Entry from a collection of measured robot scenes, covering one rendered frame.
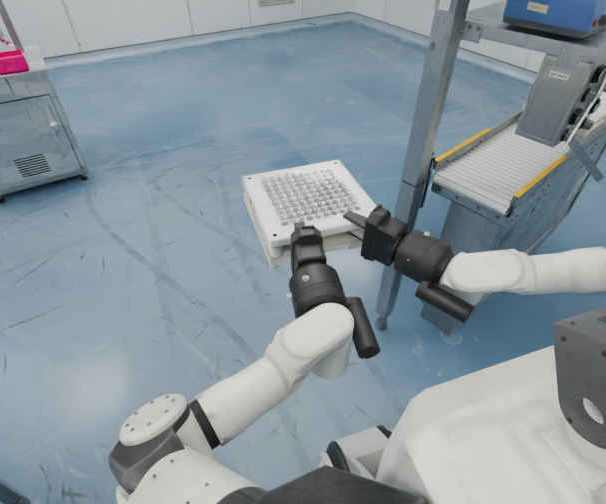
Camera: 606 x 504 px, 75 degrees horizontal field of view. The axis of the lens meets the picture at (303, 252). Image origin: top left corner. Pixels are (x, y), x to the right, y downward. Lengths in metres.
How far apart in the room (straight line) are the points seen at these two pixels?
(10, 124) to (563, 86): 2.80
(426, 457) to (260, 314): 1.69
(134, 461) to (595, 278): 0.67
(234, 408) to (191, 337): 1.42
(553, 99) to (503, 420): 0.93
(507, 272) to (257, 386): 0.42
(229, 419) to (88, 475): 1.28
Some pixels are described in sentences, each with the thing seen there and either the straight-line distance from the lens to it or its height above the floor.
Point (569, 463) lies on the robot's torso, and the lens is 0.35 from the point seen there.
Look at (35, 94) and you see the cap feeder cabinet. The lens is 2.99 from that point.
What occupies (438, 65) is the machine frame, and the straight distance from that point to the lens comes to 1.22.
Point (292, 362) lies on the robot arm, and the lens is 0.54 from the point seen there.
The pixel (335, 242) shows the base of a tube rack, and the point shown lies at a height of 1.01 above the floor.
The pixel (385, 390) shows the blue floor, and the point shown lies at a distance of 1.77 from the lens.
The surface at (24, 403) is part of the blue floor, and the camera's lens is 2.05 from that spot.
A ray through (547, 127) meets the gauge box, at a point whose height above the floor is 1.10.
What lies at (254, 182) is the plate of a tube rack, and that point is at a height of 1.05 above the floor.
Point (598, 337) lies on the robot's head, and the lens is 0.25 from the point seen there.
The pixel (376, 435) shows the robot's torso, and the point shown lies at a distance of 0.98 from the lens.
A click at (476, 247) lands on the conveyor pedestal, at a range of 1.61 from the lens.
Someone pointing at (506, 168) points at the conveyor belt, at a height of 0.85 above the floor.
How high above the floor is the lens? 1.54
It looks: 43 degrees down
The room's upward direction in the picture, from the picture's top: straight up
